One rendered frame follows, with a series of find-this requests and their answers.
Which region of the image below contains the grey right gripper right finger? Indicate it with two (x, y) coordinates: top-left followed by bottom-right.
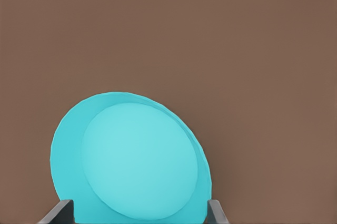
(205, 199), (230, 224)

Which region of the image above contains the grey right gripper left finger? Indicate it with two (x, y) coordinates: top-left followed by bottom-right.
(36, 199), (76, 224)

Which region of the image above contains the turquoise round plate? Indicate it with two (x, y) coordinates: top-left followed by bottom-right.
(49, 91), (213, 224)

